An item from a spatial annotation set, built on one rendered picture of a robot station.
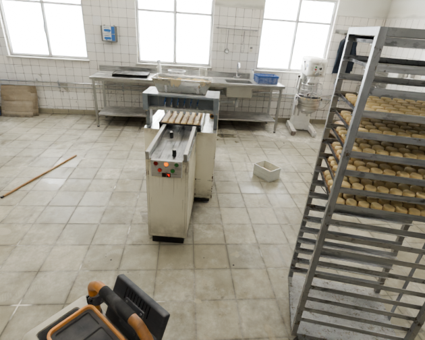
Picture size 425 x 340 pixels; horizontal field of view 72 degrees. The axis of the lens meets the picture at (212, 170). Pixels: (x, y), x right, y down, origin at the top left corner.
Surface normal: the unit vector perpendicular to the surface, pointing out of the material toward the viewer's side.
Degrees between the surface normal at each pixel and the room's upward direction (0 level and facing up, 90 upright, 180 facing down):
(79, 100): 90
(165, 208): 90
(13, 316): 0
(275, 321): 0
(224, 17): 90
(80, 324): 1
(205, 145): 90
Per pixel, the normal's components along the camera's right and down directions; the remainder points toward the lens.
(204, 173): -0.04, 0.44
